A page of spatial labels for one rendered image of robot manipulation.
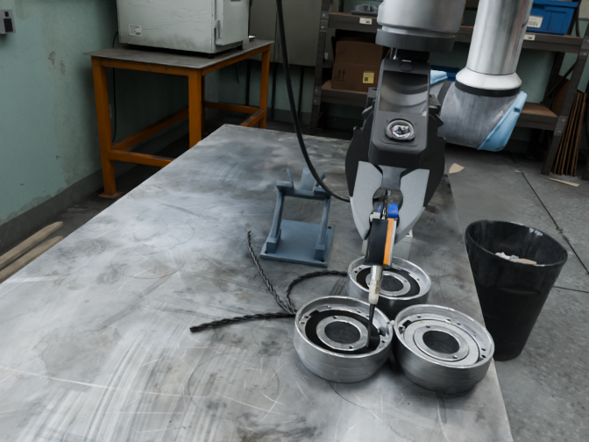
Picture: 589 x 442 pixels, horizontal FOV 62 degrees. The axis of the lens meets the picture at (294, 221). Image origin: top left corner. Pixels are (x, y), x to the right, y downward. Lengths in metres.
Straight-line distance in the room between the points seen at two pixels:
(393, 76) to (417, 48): 0.03
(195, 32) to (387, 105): 2.35
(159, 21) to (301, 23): 1.76
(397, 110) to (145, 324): 0.37
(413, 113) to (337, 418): 0.29
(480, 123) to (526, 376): 1.19
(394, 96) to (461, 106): 0.54
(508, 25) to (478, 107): 0.14
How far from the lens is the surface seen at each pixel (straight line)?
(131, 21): 2.89
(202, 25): 2.72
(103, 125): 2.82
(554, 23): 4.13
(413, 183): 0.50
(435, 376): 0.53
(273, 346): 0.56
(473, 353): 0.57
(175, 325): 0.59
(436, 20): 0.46
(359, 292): 0.60
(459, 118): 0.98
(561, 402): 1.93
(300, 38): 4.33
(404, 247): 0.74
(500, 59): 0.95
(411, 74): 0.47
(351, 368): 0.51
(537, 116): 4.10
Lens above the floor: 1.16
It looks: 26 degrees down
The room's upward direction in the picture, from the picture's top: 5 degrees clockwise
